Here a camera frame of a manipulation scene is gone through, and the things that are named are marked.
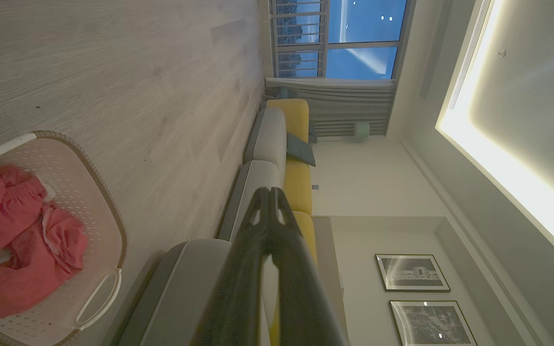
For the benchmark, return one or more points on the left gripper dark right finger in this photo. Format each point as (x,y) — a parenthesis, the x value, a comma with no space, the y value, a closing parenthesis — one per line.
(301,298)

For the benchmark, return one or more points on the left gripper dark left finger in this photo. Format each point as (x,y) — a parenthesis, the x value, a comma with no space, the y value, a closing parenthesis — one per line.
(238,288)

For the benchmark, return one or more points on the grey and yellow sofa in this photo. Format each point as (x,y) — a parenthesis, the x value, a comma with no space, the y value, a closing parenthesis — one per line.
(267,139)

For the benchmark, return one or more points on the black framed monochrome picture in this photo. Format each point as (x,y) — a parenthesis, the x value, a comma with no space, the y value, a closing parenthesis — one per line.
(431,324)
(411,272)

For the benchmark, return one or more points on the grey-blue cushion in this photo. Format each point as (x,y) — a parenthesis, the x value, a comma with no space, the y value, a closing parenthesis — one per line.
(300,149)

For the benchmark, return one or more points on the white perforated laundry basket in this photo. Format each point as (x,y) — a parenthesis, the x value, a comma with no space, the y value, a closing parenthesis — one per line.
(89,192)

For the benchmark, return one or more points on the pale green lamp shade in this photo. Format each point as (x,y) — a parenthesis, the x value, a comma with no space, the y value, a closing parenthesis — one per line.
(361,131)

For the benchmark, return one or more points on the grey pleated curtain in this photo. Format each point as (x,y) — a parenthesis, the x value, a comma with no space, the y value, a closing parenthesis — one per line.
(344,103)

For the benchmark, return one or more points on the large window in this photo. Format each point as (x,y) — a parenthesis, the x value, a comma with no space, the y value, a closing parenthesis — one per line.
(363,29)

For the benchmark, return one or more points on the linear ceiling air vent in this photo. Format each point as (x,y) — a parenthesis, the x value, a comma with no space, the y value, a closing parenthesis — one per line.
(469,53)

